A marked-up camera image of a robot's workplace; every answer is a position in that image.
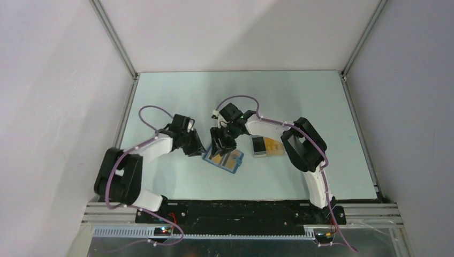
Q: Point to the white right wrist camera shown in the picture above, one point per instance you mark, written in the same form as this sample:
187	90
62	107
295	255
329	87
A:
215	114

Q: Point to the blue leather card holder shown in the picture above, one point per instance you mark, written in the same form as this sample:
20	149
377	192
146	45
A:
221	167

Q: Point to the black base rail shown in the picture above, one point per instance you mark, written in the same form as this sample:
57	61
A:
244	218

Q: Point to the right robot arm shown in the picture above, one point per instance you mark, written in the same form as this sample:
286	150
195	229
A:
304	146

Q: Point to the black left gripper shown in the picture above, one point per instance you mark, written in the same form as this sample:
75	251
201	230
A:
197	148

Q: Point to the gold credit card stack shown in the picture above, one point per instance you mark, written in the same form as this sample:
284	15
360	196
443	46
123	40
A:
273	147

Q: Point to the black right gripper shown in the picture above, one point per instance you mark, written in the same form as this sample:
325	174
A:
216	134

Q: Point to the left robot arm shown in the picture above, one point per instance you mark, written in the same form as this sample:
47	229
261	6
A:
119	179

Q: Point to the gold VIP credit card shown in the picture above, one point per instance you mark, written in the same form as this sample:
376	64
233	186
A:
233	160

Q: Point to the clear acrylic card tray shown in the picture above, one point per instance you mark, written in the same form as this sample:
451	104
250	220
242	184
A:
261	155

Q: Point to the black credit card stack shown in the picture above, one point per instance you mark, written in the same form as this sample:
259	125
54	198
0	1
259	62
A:
259	147

